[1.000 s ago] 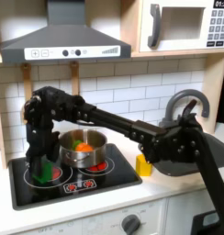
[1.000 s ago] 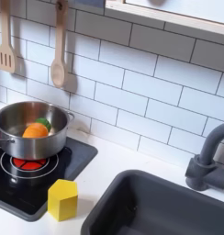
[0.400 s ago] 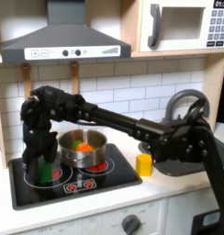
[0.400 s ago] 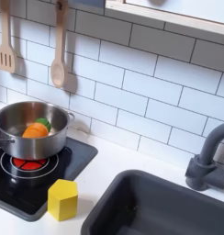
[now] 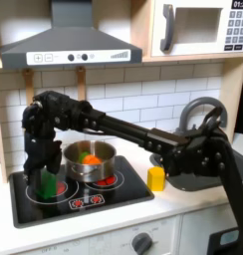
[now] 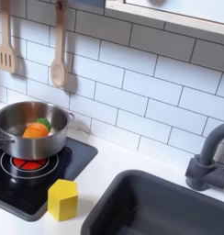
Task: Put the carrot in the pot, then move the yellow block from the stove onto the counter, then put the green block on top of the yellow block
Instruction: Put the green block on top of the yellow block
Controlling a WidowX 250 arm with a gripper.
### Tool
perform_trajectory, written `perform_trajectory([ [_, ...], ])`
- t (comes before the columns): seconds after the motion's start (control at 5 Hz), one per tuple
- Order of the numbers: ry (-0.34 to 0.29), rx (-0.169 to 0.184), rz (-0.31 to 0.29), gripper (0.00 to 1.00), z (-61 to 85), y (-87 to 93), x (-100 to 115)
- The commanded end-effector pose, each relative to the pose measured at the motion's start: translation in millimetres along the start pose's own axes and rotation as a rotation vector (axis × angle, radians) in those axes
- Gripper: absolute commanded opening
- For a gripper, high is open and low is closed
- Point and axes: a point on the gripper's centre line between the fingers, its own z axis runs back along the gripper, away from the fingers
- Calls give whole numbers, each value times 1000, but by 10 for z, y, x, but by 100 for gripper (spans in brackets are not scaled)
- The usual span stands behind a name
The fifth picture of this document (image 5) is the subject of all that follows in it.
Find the green block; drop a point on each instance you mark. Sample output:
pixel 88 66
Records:
pixel 48 186

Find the orange toy carrot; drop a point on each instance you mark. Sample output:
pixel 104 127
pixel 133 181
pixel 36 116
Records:
pixel 92 160

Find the yellow block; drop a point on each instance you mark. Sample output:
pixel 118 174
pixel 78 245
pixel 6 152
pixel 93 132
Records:
pixel 156 180

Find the steel pot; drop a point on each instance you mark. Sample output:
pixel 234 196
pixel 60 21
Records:
pixel 90 172

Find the wooden slotted spatula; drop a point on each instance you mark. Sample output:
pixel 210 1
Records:
pixel 28 83

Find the black stove cooktop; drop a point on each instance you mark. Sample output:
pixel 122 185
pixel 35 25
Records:
pixel 126 196

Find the wooden spoon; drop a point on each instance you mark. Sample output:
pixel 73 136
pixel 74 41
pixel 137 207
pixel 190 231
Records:
pixel 81 83

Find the grey oven knob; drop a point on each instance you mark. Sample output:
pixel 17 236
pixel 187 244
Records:
pixel 141 244

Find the grey range hood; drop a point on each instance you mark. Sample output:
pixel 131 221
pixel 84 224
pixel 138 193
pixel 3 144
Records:
pixel 70 40

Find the dark grey sink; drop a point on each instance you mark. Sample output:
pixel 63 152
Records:
pixel 193 184

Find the dark grey tap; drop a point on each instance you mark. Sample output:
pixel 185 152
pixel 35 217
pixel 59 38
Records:
pixel 193 106

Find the white toy microwave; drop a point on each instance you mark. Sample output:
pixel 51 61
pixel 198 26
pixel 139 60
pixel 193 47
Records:
pixel 199 48

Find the light wood side panel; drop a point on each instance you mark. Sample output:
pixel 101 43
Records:
pixel 231 86

